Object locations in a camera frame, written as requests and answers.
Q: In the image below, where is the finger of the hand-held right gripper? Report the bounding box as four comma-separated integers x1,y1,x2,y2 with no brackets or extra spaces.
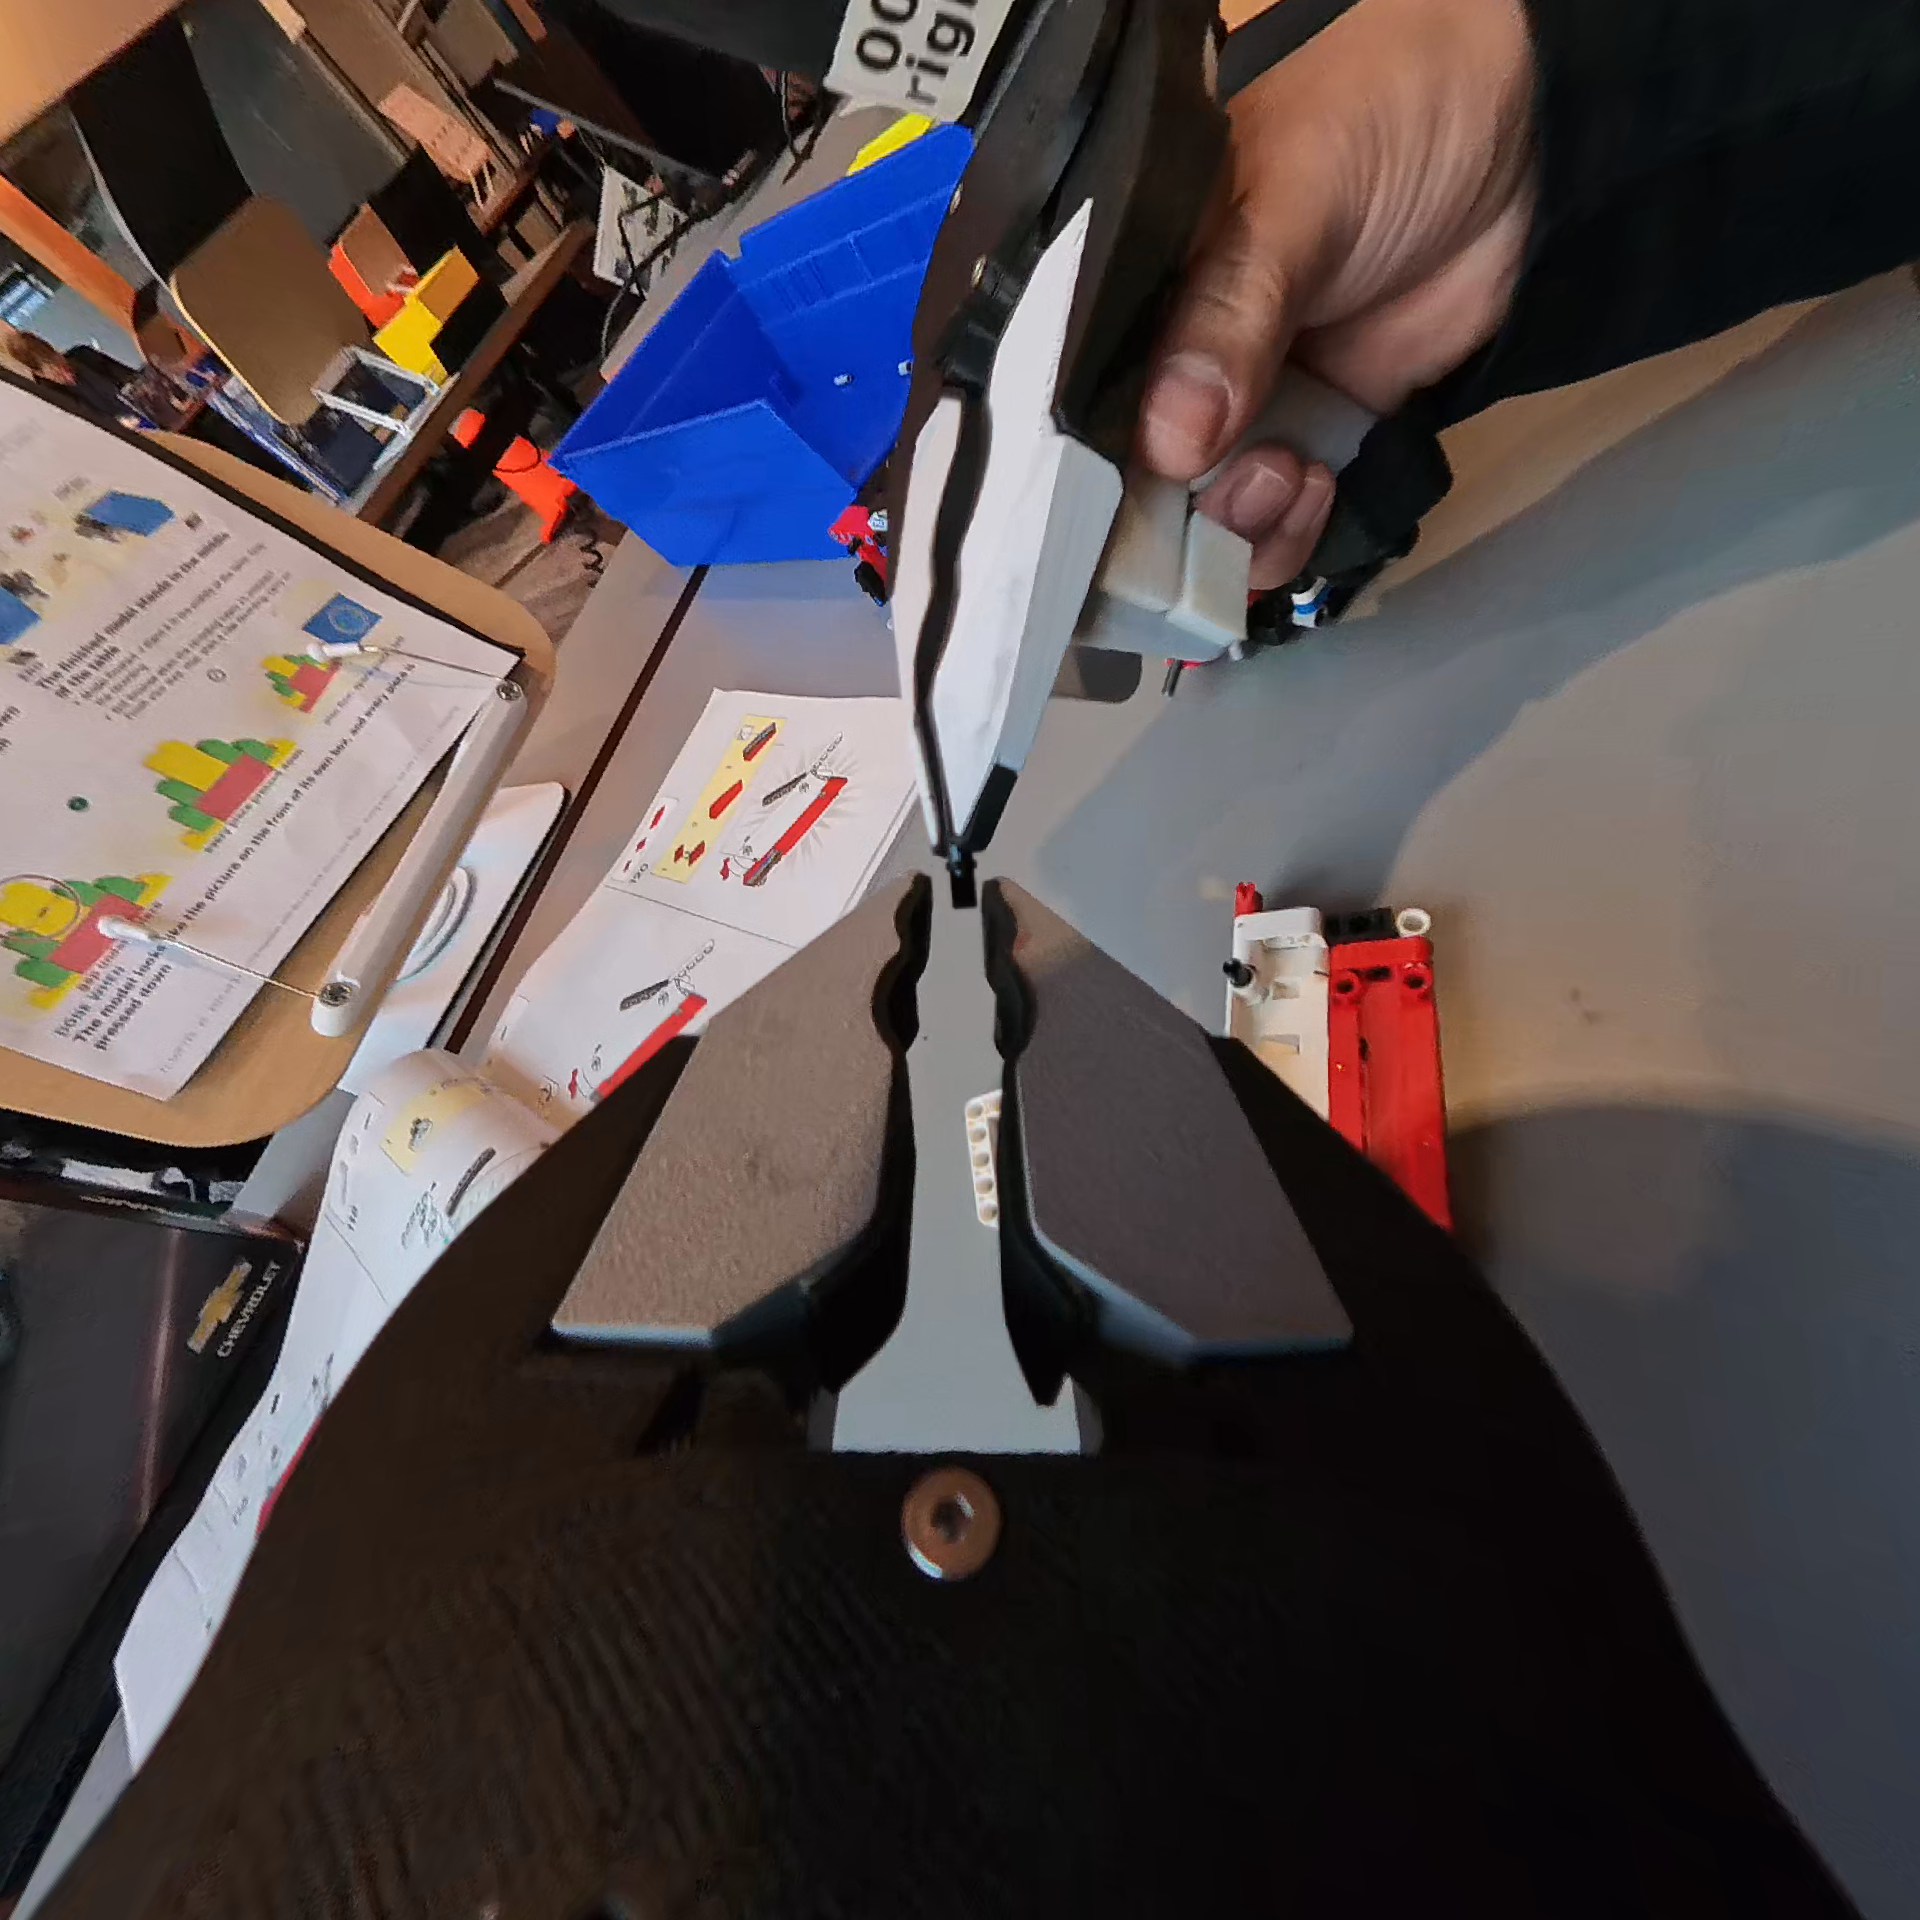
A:
888,387,960,847
938,204,1130,866

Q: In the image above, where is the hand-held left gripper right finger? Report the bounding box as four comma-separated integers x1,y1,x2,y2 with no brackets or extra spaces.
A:
979,882,1355,1409

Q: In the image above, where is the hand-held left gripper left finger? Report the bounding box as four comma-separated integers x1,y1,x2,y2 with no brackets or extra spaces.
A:
555,868,933,1399

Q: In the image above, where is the toy brick race car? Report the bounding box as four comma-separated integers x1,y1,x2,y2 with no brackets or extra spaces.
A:
828,500,1337,654

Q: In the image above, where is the red and white brick panel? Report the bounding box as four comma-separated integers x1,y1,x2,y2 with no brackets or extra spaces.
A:
1224,882,1457,1236

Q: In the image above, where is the person's right forearm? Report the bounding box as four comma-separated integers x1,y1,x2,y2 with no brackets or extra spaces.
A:
1430,0,1920,432

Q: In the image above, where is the grey desk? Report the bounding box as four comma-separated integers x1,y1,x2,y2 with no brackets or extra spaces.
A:
229,272,1920,1920

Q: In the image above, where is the person's right hand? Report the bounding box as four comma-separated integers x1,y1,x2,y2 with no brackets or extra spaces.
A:
1133,0,1544,592

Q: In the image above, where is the blue plastic bin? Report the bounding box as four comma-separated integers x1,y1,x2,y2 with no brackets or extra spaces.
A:
546,125,979,573

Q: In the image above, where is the open instruction booklet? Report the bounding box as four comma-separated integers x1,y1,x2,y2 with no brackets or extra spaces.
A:
109,683,922,1780

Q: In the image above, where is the orange object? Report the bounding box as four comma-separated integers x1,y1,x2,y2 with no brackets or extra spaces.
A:
491,432,581,538

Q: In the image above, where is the wooden document stand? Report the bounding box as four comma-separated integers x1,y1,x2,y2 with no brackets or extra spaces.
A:
0,427,578,1154

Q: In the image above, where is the yellow plastic bin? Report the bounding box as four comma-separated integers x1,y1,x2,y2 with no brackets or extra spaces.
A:
370,246,480,387

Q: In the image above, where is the black toy set box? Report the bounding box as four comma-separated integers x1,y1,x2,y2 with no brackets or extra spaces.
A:
0,1191,300,1860

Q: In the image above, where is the cardboard sheet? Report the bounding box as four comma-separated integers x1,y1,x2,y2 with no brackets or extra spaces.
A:
160,198,370,427

